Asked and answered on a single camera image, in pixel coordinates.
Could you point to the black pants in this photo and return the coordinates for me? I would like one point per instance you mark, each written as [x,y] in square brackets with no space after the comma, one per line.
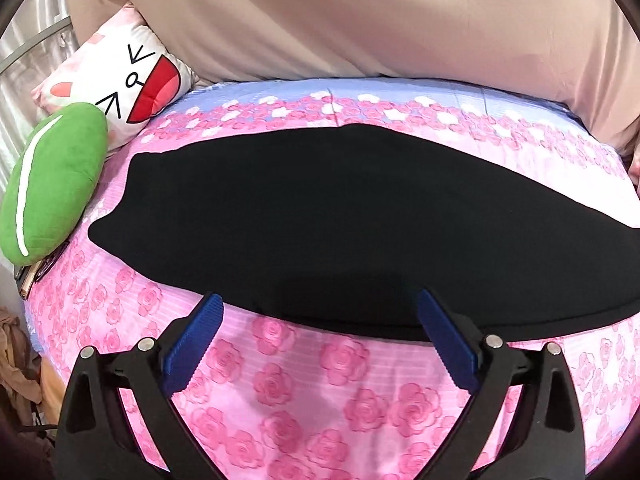
[325,220]

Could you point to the dark flat case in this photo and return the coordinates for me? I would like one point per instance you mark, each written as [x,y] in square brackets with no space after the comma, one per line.
[32,275]

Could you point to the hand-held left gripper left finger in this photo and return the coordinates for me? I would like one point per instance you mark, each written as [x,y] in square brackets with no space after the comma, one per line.
[200,340]

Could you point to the pink rose print bedsheet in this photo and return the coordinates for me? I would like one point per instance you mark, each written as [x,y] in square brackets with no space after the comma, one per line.
[350,400]

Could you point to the silver curtain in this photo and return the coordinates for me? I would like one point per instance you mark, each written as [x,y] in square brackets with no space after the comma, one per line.
[20,85]

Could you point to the green plush pillow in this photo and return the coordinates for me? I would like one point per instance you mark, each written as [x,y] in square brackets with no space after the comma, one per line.
[60,175]

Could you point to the brown cloth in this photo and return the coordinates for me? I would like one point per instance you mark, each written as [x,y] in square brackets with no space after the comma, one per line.
[17,375]

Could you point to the cartoon face pillow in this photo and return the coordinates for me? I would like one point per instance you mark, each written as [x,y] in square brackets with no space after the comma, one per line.
[125,75]

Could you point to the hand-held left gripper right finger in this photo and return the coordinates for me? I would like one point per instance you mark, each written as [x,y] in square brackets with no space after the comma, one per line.
[445,340]

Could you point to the beige duvet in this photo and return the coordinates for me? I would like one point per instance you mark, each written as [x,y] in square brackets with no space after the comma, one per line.
[350,20]

